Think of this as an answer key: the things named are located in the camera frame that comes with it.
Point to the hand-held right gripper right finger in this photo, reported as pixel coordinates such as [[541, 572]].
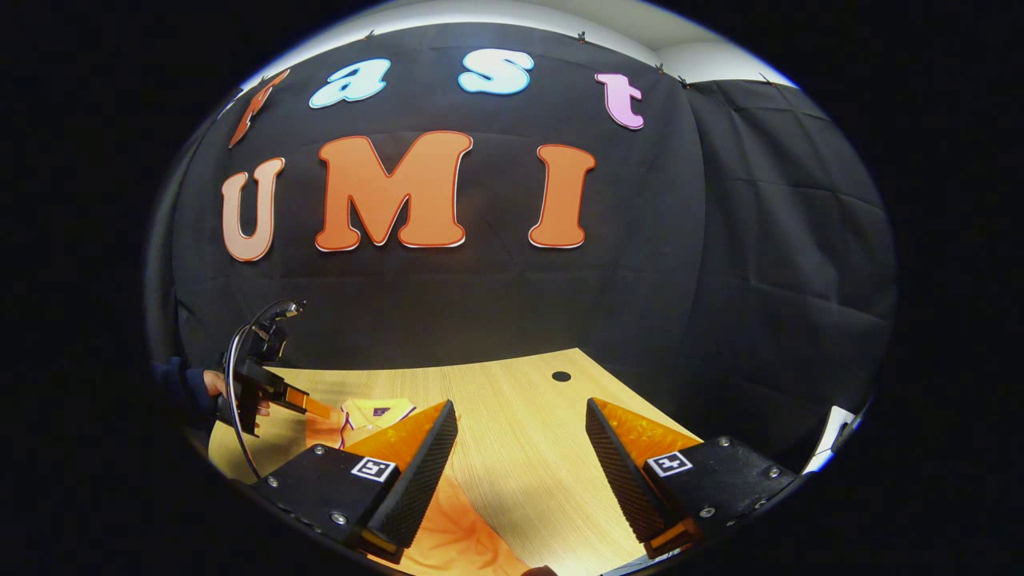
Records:
[[620, 472]]

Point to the white sheet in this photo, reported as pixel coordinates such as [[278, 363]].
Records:
[[828, 428]]

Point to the black backdrop cloth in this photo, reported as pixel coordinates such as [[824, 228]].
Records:
[[480, 304]]

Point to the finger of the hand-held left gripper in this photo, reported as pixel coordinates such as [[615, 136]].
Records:
[[308, 402]]

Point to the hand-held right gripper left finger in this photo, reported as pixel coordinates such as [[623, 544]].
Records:
[[420, 472]]

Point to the orange T-shirt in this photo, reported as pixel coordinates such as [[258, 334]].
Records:
[[456, 536]]

